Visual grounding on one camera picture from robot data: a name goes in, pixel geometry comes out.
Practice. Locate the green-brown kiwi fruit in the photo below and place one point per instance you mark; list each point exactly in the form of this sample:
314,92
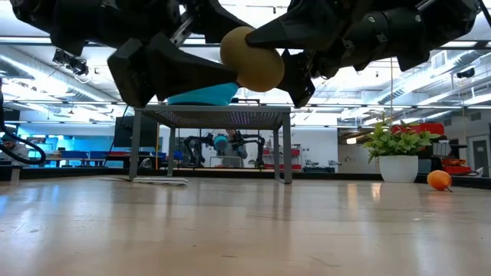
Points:
255,65

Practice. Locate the red cabinet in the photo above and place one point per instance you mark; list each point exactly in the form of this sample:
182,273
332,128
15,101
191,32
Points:
429,128

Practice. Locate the black monitor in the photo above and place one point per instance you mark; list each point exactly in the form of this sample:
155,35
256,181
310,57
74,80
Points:
124,132

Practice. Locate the green plant in white pot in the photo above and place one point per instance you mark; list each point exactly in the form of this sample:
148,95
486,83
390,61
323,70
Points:
399,168

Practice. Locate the person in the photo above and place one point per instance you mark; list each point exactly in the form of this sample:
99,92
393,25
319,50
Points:
15,151
234,153

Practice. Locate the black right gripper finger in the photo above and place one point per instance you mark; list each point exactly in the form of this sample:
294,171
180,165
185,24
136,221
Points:
303,30
301,80

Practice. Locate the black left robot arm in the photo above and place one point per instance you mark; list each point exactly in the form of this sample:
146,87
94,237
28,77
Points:
38,15

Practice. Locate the small orange fruit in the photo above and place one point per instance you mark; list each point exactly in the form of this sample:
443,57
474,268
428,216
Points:
439,180

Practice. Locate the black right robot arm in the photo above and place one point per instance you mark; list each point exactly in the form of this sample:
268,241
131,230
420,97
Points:
429,27

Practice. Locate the white flat pad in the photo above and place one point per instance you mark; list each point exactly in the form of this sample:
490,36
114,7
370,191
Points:
153,181

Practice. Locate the red tool box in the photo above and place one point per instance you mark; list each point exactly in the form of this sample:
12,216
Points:
456,168

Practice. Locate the black aluminium table frame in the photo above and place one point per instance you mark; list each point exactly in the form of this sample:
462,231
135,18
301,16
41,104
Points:
345,176

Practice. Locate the blue collapsible bowl grey rim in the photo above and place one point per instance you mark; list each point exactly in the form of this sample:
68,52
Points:
207,97

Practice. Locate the black background robot arms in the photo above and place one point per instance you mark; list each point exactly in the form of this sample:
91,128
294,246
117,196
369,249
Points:
192,147

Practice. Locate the blue background bowl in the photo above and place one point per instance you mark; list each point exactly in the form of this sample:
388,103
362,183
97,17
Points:
220,142

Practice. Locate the black overhead camera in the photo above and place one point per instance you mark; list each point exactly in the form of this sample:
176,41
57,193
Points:
78,67

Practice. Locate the grey perforated metal stand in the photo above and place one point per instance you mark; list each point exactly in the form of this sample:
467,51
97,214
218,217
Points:
215,117

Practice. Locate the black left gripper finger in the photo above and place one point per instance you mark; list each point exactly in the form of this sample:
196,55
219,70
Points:
211,19
172,73

